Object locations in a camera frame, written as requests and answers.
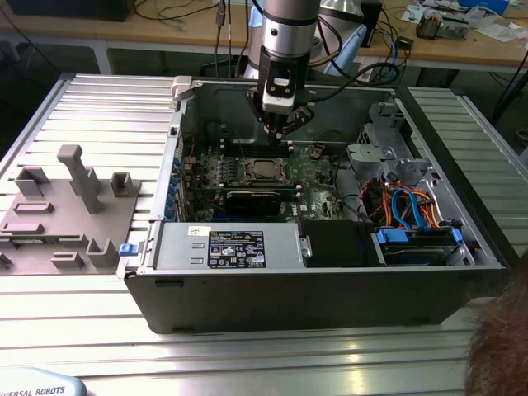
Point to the black desktop computer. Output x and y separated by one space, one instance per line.
70 8

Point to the blue cardboard box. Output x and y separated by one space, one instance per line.
484 5

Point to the coin cell battery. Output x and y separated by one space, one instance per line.
315 154

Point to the copper coil part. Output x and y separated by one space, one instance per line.
427 24

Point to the blue expansion slot brackets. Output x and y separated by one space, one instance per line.
172 194

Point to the green motherboard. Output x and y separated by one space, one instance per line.
313 181

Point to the black upright box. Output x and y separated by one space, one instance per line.
373 20

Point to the grey parts rack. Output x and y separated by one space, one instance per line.
62 222

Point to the grey power supply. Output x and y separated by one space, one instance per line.
181 247

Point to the hard disk in blue carrier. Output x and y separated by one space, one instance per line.
394 238

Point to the black graphics card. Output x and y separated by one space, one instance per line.
251 204

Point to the black bay cover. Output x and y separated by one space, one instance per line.
334 243

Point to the wooden desk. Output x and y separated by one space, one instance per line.
165 31

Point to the brown-haired person's head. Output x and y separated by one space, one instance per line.
503 350

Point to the CPU socket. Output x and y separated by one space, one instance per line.
247 180

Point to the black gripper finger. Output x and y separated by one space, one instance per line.
257 109
299 119

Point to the silver CPU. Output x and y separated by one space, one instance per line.
265 167

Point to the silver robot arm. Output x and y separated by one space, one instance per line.
288 33

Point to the silver drive cage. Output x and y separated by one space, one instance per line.
367 154

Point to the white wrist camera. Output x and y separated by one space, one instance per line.
278 105

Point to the grey electronic module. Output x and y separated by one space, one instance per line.
453 29

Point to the silver metal latch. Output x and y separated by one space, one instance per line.
305 246

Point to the black PC case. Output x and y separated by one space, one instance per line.
288 301

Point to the blue case latch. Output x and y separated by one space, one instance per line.
126 250

